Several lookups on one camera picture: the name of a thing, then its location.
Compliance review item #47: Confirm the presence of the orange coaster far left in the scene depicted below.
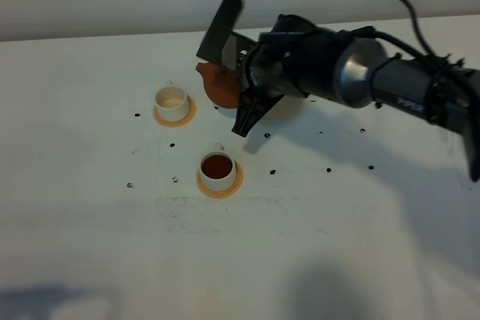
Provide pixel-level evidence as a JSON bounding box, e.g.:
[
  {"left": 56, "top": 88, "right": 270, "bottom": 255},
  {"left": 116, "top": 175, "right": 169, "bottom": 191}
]
[{"left": 152, "top": 97, "right": 197, "bottom": 127}]

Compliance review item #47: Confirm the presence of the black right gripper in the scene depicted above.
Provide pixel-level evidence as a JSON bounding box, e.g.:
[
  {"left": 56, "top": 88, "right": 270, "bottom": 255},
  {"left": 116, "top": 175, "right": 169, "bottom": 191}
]
[{"left": 232, "top": 14, "right": 349, "bottom": 137}]

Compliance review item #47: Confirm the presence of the brown clay teapot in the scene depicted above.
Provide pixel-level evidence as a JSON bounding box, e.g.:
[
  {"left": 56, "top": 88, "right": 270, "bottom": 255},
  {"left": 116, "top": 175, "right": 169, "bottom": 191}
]
[{"left": 196, "top": 62, "right": 241, "bottom": 109}]

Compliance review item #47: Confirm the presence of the orange coaster near centre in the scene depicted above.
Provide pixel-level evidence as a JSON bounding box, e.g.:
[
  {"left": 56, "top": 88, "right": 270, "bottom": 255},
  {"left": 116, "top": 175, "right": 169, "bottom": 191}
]
[{"left": 196, "top": 162, "right": 244, "bottom": 199}]

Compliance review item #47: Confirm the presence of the orange coaster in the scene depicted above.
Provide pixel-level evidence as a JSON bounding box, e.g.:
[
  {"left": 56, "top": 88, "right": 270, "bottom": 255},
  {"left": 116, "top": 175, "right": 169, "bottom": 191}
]
[
  {"left": 152, "top": 97, "right": 197, "bottom": 127},
  {"left": 196, "top": 162, "right": 244, "bottom": 199}
]

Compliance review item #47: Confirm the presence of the white teacup near centre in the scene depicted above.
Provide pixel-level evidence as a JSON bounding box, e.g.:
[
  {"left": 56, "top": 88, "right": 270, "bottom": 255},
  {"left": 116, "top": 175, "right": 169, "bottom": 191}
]
[{"left": 199, "top": 142, "right": 237, "bottom": 192}]

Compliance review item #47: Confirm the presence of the beige round teapot saucer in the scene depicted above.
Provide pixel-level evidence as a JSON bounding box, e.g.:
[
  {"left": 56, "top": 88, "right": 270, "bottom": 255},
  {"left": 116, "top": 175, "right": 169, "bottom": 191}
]
[{"left": 262, "top": 95, "right": 307, "bottom": 121}]

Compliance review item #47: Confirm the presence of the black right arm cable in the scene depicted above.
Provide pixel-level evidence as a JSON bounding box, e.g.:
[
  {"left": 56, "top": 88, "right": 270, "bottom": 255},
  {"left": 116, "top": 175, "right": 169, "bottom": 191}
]
[{"left": 231, "top": 0, "right": 466, "bottom": 70}]

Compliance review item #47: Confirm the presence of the white teacup far left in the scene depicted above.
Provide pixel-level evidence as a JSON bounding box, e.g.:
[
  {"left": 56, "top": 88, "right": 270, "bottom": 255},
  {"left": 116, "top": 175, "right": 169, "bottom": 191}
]
[{"left": 155, "top": 82, "right": 191, "bottom": 122}]

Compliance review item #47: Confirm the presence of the white teacup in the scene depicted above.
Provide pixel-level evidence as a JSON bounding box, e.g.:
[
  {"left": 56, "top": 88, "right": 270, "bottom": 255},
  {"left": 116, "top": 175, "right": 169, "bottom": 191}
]
[
  {"left": 155, "top": 82, "right": 191, "bottom": 122},
  {"left": 199, "top": 142, "right": 237, "bottom": 192}
]

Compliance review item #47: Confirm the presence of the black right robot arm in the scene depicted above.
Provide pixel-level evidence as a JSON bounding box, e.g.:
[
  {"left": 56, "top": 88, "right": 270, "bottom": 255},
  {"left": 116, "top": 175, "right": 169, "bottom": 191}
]
[{"left": 232, "top": 15, "right": 479, "bottom": 181}]

